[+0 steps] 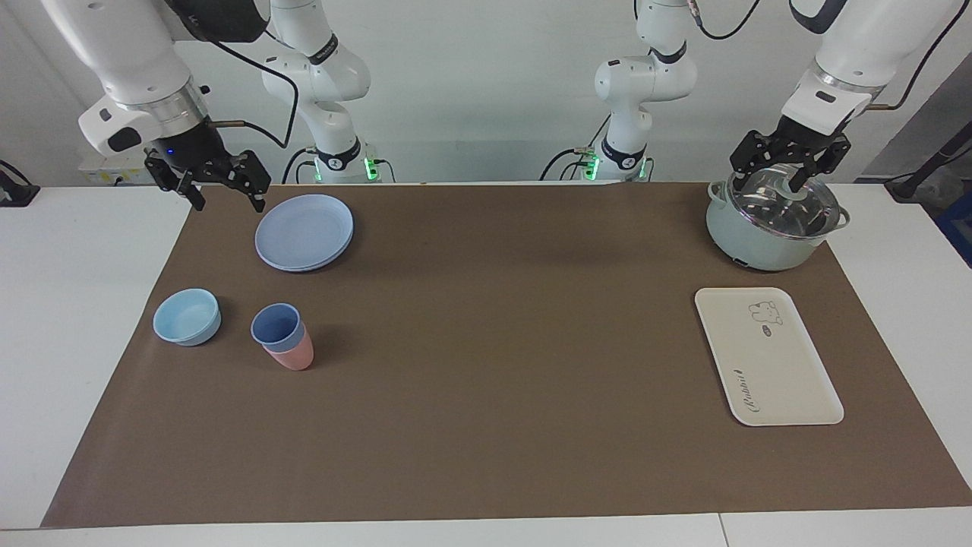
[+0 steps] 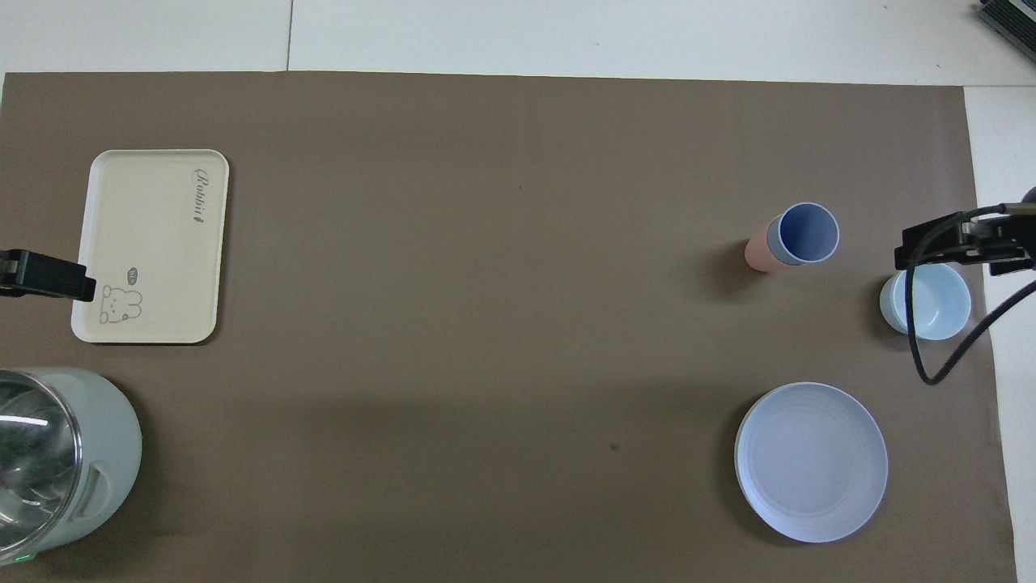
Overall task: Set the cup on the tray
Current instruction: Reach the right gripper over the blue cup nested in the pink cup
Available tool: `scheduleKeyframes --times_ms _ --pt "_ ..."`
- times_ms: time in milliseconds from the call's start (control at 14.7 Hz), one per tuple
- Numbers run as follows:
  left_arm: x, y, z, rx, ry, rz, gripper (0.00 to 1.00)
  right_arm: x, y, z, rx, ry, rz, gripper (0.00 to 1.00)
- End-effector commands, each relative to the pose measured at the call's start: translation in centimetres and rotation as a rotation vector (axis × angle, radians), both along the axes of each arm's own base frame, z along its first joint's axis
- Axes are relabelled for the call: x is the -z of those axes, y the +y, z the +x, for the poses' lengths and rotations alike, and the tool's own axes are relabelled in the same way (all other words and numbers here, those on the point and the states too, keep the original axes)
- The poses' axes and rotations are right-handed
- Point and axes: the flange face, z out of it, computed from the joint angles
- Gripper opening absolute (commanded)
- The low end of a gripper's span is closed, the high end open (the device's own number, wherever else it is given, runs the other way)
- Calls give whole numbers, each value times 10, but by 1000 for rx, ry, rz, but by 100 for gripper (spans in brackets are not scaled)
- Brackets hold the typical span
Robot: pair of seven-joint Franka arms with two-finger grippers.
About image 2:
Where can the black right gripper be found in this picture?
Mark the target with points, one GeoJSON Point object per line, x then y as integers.
{"type": "Point", "coordinates": [1004, 243]}

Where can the blue plastic cup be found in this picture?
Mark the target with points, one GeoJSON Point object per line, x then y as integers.
{"type": "Point", "coordinates": [808, 231]}

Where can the pink plastic cup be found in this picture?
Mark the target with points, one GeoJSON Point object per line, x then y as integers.
{"type": "Point", "coordinates": [757, 253]}

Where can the cream rabbit print tray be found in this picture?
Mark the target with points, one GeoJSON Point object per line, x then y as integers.
{"type": "Point", "coordinates": [150, 235]}

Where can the light blue bowl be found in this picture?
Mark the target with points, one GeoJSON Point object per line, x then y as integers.
{"type": "Point", "coordinates": [943, 304]}

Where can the pale green steel-lined cooker pot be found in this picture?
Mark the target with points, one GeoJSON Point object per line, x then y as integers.
{"type": "Point", "coordinates": [97, 437]}

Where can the dark grey ribbed device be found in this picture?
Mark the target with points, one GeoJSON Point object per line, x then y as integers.
{"type": "Point", "coordinates": [1012, 18]}

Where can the pale blue round plate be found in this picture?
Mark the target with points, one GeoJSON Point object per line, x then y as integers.
{"type": "Point", "coordinates": [811, 461]}

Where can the brown table mat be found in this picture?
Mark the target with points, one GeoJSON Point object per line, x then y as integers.
{"type": "Point", "coordinates": [486, 324]}

